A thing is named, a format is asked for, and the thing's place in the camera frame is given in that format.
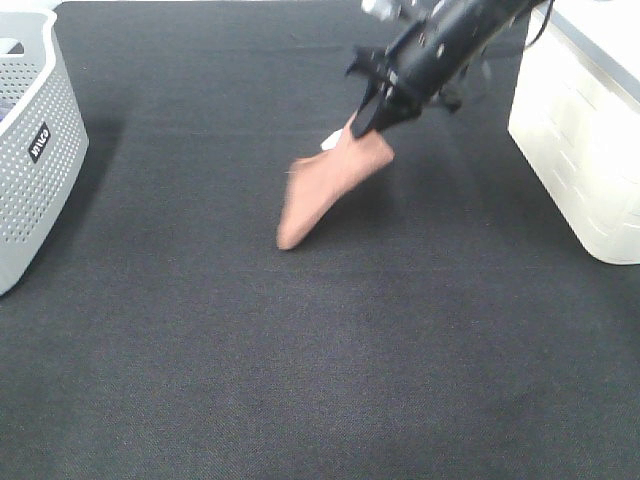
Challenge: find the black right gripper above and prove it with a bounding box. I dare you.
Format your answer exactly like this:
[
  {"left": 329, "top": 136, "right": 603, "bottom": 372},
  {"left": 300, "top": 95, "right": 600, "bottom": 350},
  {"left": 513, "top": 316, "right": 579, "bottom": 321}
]
[{"left": 346, "top": 8, "right": 483, "bottom": 138}]

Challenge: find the orange-brown towel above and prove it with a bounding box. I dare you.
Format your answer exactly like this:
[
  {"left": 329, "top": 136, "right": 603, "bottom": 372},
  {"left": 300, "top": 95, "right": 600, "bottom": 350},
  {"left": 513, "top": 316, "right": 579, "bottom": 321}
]
[{"left": 276, "top": 121, "right": 394, "bottom": 250}]

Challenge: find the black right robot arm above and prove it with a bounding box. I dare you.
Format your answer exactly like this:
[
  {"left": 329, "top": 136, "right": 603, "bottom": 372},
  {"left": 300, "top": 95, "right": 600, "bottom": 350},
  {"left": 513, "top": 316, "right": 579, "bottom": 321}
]
[{"left": 347, "top": 1, "right": 539, "bottom": 138}]

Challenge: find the white plastic storage bin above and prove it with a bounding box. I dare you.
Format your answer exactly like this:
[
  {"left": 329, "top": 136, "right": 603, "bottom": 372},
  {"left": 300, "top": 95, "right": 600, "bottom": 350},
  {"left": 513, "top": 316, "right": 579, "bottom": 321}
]
[{"left": 508, "top": 1, "right": 639, "bottom": 265}]

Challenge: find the black fabric table mat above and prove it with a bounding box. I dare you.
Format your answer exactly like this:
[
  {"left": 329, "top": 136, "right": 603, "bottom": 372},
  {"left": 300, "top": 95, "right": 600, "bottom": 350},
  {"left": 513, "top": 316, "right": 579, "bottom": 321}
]
[{"left": 1, "top": 1, "right": 639, "bottom": 479}]

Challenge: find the grey perforated laundry basket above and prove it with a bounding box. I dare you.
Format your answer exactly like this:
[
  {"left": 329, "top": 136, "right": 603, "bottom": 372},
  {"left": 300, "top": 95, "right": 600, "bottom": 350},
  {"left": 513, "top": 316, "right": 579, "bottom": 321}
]
[{"left": 1, "top": 5, "right": 89, "bottom": 292}]

